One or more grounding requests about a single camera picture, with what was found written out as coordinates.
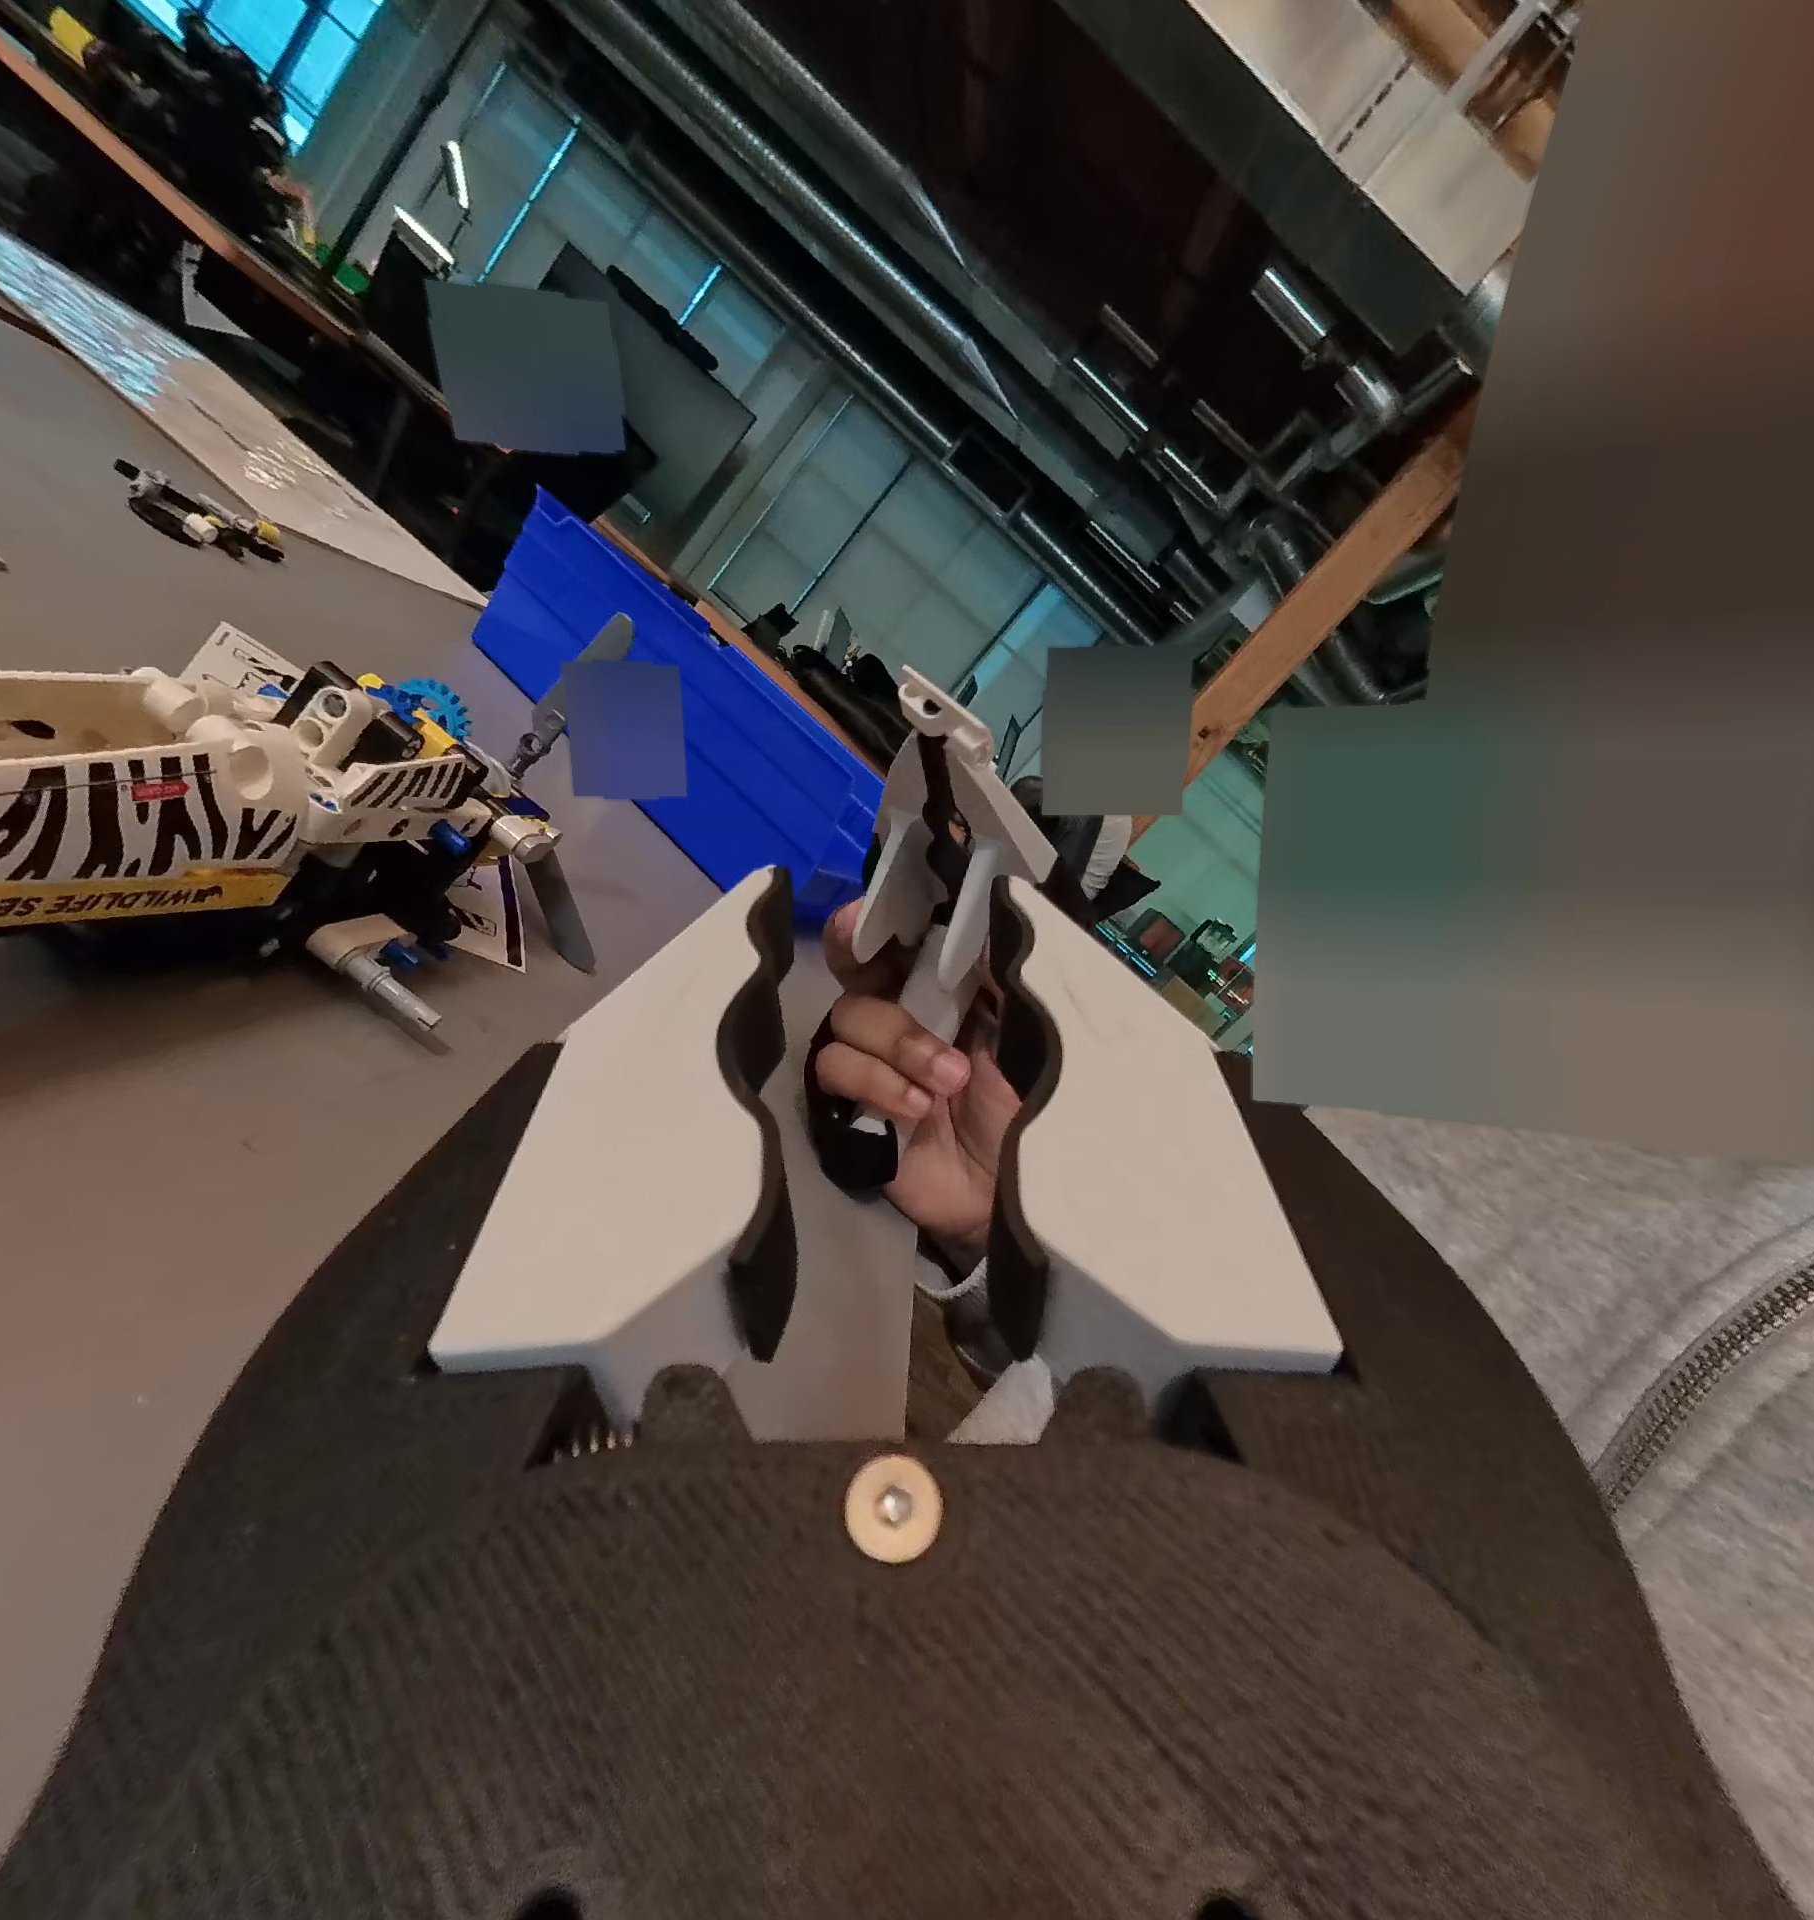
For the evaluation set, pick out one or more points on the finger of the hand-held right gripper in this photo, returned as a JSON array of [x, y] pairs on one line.
[[896, 856], [1007, 827]]

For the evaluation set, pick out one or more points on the person's right hand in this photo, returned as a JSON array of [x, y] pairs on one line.
[[951, 1157]]

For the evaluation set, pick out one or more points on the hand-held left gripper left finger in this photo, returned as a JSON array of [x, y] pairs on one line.
[[606, 1186]]

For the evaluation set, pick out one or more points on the pile of black equipment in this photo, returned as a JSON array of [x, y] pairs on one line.
[[224, 105]]

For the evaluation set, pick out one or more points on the zebra striped lego helicopter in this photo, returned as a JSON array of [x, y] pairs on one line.
[[172, 811]]

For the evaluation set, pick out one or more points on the blue plastic bin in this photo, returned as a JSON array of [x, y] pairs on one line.
[[743, 737]]

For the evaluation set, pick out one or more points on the black computer monitor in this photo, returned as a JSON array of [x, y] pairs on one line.
[[683, 391]]

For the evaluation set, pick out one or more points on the small lego assembly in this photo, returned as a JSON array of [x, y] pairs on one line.
[[187, 511]]

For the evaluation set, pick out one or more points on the large printed cardboard sheet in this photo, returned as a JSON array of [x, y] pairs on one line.
[[248, 420]]

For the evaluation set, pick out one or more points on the person's grey hoodie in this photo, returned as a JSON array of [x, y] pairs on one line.
[[1673, 1351]]

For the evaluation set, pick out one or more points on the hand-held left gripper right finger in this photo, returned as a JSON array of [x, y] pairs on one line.
[[1163, 1186]]

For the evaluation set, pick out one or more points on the wooden support post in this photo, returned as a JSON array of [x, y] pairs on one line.
[[1342, 586]]

